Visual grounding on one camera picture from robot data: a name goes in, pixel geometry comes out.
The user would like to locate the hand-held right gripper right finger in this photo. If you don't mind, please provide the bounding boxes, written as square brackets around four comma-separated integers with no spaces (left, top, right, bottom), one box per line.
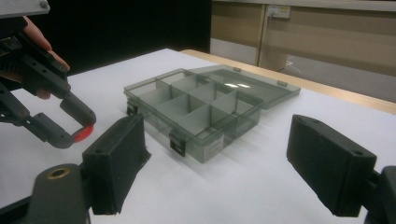
[286,114,378,217]

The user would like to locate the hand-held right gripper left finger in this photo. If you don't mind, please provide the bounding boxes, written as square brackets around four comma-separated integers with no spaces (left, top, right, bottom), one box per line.
[81,113,152,216]

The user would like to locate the red round disc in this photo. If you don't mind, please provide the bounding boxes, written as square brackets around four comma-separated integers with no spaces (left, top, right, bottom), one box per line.
[73,123,95,144]

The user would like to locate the grey transparent compartment box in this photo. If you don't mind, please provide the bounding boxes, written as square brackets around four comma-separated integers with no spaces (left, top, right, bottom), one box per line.
[122,63,302,164]

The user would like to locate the white table sheet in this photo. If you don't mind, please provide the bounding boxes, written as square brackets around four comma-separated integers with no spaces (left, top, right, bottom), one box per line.
[0,48,396,224]

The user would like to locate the black curtain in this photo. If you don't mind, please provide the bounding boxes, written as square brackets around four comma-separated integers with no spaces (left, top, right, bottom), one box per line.
[22,0,213,77]

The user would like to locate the wooden desk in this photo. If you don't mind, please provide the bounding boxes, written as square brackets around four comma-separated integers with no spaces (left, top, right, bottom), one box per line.
[210,0,396,77]

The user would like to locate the white cable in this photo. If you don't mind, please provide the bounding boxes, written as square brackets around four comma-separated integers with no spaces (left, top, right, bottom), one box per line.
[280,60,304,76]

